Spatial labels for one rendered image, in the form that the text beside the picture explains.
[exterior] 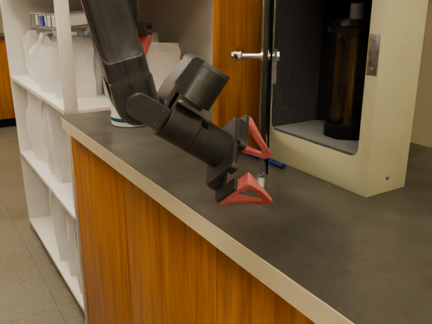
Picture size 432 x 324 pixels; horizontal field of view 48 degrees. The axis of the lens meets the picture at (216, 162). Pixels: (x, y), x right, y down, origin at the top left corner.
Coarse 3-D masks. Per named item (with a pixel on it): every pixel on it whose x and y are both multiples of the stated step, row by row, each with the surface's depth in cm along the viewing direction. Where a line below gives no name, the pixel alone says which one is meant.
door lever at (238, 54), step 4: (236, 48) 87; (240, 48) 86; (232, 52) 82; (236, 52) 81; (240, 52) 81; (244, 52) 82; (248, 52) 82; (252, 52) 81; (256, 52) 81; (260, 52) 81; (232, 56) 81; (236, 56) 81; (240, 56) 81; (244, 56) 81; (248, 56) 81; (252, 56) 81; (256, 56) 81; (260, 56) 81
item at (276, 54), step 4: (268, 52) 81; (276, 52) 80; (268, 56) 81; (272, 56) 81; (276, 56) 80; (268, 60) 81; (272, 60) 82; (276, 60) 81; (272, 64) 82; (272, 68) 82; (272, 72) 82; (272, 76) 83; (272, 80) 83
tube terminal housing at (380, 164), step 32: (384, 0) 79; (416, 0) 83; (384, 32) 81; (416, 32) 85; (384, 64) 83; (416, 64) 87; (384, 96) 85; (384, 128) 87; (288, 160) 107; (320, 160) 99; (352, 160) 91; (384, 160) 90
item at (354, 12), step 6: (354, 6) 95; (360, 6) 95; (354, 12) 95; (360, 12) 95; (348, 18) 99; (354, 18) 95; (360, 18) 95; (336, 24) 96; (342, 24) 94; (348, 24) 93; (354, 24) 93; (360, 24) 93; (366, 24) 93
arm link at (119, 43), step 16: (80, 0) 60; (96, 0) 58; (112, 0) 59; (128, 0) 61; (96, 16) 59; (112, 16) 59; (128, 16) 60; (96, 32) 60; (112, 32) 60; (128, 32) 60; (96, 48) 61; (112, 48) 60; (128, 48) 61; (112, 64) 61; (128, 64) 61; (144, 64) 62; (112, 80) 61; (128, 80) 62; (144, 80) 63; (112, 96) 62; (128, 96) 63
